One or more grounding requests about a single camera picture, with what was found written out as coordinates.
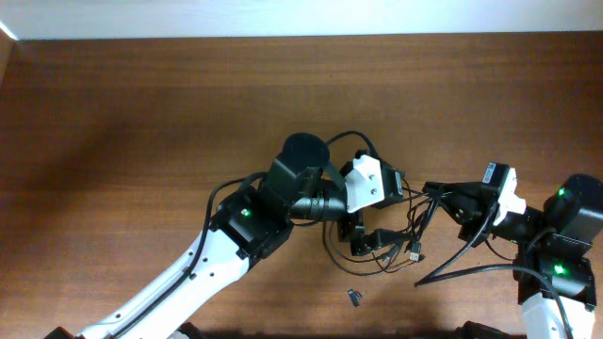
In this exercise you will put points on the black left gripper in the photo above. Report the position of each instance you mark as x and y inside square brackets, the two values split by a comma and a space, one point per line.
[354, 226]

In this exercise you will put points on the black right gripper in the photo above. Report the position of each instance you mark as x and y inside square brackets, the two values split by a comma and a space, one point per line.
[472, 208]

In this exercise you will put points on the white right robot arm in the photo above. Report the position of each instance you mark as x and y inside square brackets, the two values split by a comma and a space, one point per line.
[556, 283]

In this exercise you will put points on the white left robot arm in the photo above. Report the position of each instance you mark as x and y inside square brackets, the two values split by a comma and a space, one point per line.
[251, 224]

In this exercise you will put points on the small black clip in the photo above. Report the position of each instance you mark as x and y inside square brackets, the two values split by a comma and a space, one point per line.
[355, 297]

